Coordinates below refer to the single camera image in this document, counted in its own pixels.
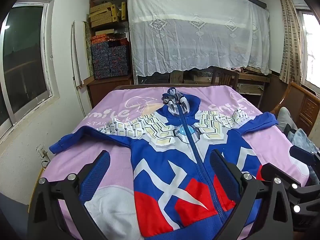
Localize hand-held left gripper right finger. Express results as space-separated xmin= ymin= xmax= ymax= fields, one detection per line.
xmin=209 ymin=149 xmax=297 ymax=240

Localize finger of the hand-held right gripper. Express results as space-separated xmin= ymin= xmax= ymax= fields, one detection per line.
xmin=290 ymin=145 xmax=320 ymax=167
xmin=261 ymin=162 xmax=320 ymax=230

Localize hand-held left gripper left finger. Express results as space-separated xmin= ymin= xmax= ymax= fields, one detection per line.
xmin=27 ymin=150 xmax=111 ymax=240

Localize blue printed hooded jacket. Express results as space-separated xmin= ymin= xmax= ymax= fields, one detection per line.
xmin=49 ymin=86 xmax=279 ymax=240

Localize blue denim cloth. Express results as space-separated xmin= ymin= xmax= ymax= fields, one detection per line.
xmin=287 ymin=128 xmax=318 ymax=153

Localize pink printed blanket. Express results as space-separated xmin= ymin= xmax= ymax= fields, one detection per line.
xmin=40 ymin=85 xmax=307 ymax=240

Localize person's leg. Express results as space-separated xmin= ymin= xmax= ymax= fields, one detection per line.
xmin=276 ymin=106 xmax=298 ymax=135

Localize wooden workbench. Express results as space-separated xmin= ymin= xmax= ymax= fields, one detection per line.
xmin=235 ymin=67 xmax=272 ymax=105

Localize wooden table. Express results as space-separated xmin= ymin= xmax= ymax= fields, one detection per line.
xmin=114 ymin=84 xmax=233 ymax=91

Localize dark wooden chair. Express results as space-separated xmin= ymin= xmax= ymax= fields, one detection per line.
xmin=210 ymin=66 xmax=240 ymax=88

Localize bright window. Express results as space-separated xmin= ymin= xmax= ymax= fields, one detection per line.
xmin=296 ymin=5 xmax=320 ymax=95

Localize stack of patterned blue boxes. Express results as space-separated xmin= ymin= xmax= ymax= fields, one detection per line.
xmin=91 ymin=40 xmax=131 ymax=80

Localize white boards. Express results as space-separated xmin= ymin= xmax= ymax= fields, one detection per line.
xmin=72 ymin=20 xmax=87 ymax=87

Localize green patterned board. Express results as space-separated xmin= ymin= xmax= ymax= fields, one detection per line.
xmin=84 ymin=21 xmax=95 ymax=80

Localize beige checked curtain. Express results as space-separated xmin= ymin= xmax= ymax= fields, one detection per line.
xmin=275 ymin=0 xmax=304 ymax=83

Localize orange patterned box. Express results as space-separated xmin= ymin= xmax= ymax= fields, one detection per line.
xmin=91 ymin=35 xmax=129 ymax=47

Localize dark aluminium-framed window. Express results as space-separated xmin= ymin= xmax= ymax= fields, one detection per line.
xmin=0 ymin=0 xmax=60 ymax=140

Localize white lace cloth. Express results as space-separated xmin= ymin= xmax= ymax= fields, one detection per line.
xmin=124 ymin=0 xmax=272 ymax=77

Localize gold patterned box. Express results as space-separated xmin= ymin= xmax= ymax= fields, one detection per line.
xmin=90 ymin=14 xmax=120 ymax=28
xmin=89 ymin=2 xmax=113 ymax=15

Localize wall socket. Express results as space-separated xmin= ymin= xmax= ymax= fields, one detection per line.
xmin=36 ymin=145 xmax=50 ymax=168

